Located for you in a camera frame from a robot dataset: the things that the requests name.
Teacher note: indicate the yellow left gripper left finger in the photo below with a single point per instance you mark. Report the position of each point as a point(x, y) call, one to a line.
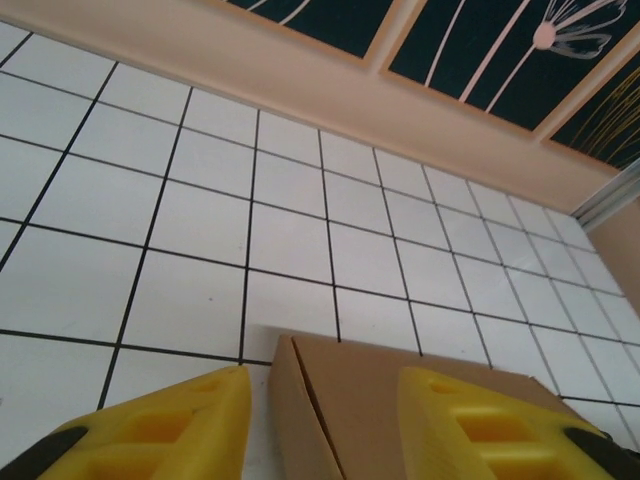
point(165, 435)

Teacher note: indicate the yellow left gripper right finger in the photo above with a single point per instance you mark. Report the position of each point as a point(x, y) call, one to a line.
point(490, 440)

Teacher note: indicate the brown cardboard box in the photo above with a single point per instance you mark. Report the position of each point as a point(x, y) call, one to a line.
point(360, 415)

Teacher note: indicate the aluminium frame post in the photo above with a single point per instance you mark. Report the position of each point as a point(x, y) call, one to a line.
point(610, 197)

